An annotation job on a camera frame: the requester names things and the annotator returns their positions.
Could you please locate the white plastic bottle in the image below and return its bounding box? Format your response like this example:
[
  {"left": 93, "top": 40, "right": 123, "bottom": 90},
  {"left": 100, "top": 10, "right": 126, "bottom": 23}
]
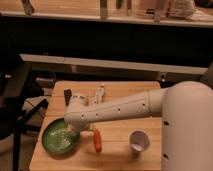
[{"left": 92, "top": 84, "right": 105, "bottom": 104}]

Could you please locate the green ceramic bowl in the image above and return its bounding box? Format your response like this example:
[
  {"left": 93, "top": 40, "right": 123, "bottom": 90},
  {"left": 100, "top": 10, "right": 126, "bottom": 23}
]
[{"left": 42, "top": 118, "right": 80, "bottom": 155}]

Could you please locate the dark brown rectangular block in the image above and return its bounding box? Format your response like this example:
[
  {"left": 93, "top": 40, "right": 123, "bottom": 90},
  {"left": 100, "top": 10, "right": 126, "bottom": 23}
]
[{"left": 64, "top": 89, "right": 72, "bottom": 106}]

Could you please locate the orange carrot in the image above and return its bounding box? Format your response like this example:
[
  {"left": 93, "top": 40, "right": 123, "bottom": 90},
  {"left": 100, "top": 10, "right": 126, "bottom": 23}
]
[{"left": 93, "top": 129, "right": 102, "bottom": 152}]

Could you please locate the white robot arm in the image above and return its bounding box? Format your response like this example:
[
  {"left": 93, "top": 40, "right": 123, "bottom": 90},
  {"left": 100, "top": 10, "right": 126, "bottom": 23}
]
[{"left": 64, "top": 81, "right": 213, "bottom": 171}]

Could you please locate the white paper cup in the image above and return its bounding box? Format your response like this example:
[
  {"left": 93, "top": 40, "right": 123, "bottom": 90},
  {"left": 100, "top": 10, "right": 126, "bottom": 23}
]
[{"left": 129, "top": 130, "right": 150, "bottom": 155}]

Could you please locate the black office chair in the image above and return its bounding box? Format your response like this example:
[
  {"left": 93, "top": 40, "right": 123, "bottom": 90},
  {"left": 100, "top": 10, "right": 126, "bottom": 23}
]
[{"left": 0, "top": 50, "right": 48, "bottom": 171}]

